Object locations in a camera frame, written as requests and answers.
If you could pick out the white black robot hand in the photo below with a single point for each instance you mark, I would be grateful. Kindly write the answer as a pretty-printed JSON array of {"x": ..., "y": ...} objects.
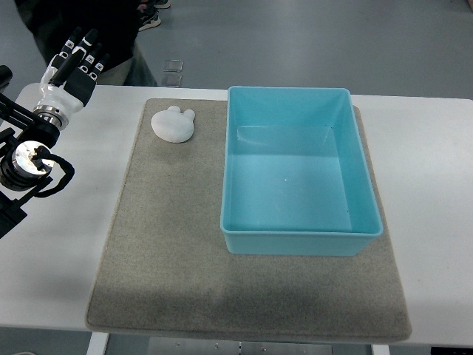
[{"x": 71, "y": 76}]

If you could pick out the white plush toy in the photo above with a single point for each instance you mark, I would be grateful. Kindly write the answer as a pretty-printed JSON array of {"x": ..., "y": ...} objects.
[{"x": 173, "y": 125}]

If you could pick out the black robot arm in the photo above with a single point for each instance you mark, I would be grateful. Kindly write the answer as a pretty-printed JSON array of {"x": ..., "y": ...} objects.
[{"x": 27, "y": 163}]

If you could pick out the blue plastic box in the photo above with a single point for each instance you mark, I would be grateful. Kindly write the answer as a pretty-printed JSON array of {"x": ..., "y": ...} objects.
[{"x": 296, "y": 178}]

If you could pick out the person in dark clothes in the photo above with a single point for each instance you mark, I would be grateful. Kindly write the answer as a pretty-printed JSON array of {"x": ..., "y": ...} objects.
[{"x": 114, "y": 25}]

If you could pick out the black sneaker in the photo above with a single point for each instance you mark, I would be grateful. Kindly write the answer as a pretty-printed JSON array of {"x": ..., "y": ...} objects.
[{"x": 148, "y": 21}]

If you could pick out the grey felt mat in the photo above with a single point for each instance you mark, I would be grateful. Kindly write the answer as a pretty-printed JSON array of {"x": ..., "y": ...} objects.
[{"x": 166, "y": 271}]

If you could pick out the white table leg left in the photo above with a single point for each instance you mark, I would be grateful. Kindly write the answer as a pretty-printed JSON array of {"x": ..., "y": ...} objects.
[{"x": 98, "y": 343}]

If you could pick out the metal table crossbar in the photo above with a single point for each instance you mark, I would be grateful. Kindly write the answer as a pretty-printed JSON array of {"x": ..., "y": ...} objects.
[{"x": 199, "y": 346}]

